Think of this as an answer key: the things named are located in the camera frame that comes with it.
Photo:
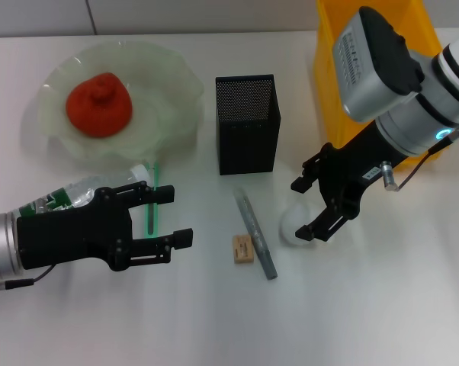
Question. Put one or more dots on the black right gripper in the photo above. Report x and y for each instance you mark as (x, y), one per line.
(351, 167)

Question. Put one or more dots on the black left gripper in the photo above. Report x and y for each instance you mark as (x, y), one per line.
(69, 236)

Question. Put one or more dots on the white paper ball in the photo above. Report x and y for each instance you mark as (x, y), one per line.
(294, 221)

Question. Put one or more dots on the clear bottle with green label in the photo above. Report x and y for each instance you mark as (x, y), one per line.
(81, 188)

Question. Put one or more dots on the red-orange toy orange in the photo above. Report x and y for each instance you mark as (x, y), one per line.
(100, 110)

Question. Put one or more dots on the green utility knife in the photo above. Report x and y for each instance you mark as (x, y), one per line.
(151, 217)

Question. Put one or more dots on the grey marker pen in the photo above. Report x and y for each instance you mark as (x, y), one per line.
(252, 225)

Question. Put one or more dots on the tan rectangular eraser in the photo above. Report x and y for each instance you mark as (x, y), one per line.
(243, 249)

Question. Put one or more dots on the black mesh pen holder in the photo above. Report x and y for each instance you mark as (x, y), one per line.
(248, 145)

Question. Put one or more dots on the pale green glass fruit plate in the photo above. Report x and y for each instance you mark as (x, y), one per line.
(164, 95)

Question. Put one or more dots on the yellow plastic storage bin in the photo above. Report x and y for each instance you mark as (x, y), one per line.
(328, 95)

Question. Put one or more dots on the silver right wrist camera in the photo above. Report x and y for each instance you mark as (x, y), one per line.
(366, 76)

